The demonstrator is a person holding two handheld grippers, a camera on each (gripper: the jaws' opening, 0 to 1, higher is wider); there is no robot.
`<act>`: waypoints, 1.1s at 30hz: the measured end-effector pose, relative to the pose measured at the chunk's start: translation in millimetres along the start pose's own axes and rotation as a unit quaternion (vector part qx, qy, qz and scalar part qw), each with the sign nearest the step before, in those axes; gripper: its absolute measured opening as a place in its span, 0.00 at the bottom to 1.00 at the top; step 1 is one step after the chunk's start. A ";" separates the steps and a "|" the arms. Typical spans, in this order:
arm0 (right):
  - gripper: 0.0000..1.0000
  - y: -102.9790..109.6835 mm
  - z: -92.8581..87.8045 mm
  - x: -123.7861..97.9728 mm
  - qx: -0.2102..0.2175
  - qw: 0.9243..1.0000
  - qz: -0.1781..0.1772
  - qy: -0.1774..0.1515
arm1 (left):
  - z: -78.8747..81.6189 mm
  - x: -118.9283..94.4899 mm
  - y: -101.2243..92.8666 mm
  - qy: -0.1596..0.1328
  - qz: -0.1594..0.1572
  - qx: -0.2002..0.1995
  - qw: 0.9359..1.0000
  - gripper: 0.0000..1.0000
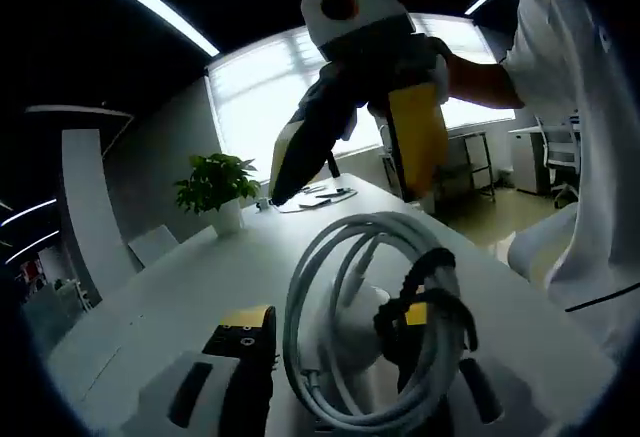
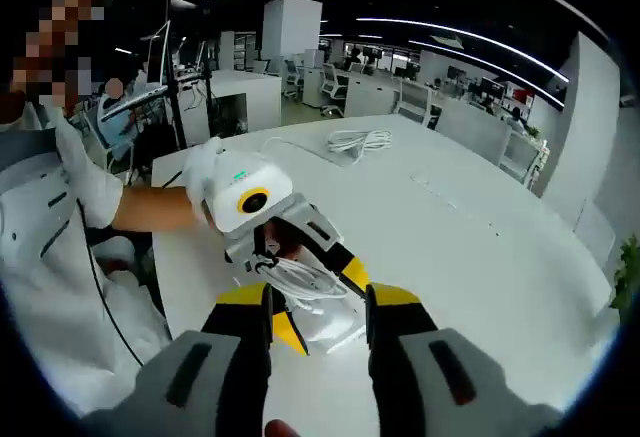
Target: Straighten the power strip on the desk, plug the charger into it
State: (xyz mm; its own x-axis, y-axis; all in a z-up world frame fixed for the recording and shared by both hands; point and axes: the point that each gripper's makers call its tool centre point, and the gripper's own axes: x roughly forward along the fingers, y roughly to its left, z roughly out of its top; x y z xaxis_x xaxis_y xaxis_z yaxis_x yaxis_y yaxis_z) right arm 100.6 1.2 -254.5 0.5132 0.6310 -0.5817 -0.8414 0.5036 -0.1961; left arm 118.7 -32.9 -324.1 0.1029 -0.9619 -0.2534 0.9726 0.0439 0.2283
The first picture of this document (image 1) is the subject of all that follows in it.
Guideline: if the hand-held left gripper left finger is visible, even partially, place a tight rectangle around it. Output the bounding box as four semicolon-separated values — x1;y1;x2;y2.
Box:
119;305;279;437

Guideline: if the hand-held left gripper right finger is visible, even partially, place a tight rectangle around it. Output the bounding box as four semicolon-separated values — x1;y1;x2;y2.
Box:
394;303;511;437

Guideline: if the white charger with cable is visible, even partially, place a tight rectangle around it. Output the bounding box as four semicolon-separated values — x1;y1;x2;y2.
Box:
282;211;476;423

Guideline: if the white side desk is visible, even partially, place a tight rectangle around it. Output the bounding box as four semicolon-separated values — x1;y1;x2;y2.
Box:
508;124;584;194

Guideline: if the round white tray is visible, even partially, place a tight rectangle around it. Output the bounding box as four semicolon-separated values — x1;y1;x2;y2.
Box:
272;184;359;215

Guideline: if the bright window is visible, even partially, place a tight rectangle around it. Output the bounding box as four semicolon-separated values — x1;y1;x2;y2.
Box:
206;11;517;169

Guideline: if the green potted plant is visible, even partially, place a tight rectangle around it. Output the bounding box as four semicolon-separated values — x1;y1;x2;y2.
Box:
173;152;262;236

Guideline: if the white mesh office chair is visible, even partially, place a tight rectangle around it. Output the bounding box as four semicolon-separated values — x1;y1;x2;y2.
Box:
536;115;584;209

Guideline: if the metal frame table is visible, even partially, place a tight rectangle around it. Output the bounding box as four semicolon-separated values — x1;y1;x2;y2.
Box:
439;129;497;203

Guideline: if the black cable strap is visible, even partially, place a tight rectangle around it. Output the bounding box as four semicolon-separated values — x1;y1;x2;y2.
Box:
372;247;479;364

